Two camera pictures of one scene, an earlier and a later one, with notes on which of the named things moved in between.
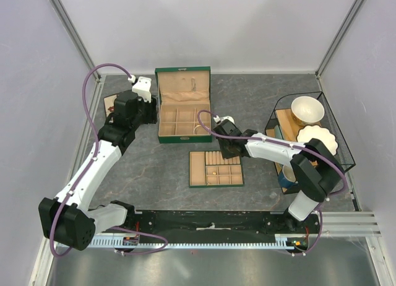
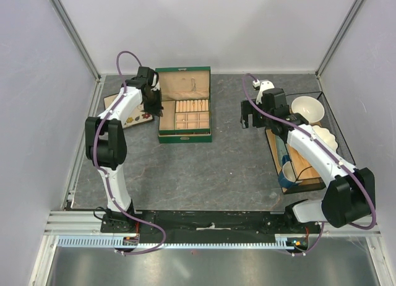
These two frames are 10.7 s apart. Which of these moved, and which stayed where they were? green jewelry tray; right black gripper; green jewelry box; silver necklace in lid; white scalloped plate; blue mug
Moved: green jewelry tray; right black gripper
Stayed: white scalloped plate; green jewelry box; silver necklace in lid; blue mug
